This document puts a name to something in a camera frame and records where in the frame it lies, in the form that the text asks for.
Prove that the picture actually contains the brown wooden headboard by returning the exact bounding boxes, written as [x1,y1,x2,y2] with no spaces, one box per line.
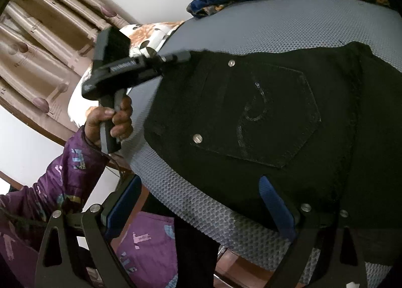
[0,0,142,148]

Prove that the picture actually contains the person's left forearm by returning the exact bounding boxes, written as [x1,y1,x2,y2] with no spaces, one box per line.
[13,126,110,216]

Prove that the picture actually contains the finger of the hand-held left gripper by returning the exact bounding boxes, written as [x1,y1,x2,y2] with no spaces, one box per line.
[160,50,193,64]

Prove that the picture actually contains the person's left hand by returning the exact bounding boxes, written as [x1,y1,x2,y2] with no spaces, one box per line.
[84,96,134,143]

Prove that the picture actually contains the black cable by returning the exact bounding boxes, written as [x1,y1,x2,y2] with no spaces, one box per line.
[105,151,128,183]

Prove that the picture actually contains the person's purple printed clothing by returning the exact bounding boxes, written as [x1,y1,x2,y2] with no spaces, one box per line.
[0,211,176,288]

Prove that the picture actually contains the white and orange floral pillow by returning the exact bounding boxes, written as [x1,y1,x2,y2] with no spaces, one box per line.
[67,21,186,127]

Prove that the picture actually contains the black pants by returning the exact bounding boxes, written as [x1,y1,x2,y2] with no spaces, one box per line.
[143,41,402,276]

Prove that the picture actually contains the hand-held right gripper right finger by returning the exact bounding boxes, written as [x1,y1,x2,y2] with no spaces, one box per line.
[258,176,368,288]

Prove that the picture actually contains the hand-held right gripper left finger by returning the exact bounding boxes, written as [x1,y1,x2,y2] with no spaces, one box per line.
[34,175,143,288]

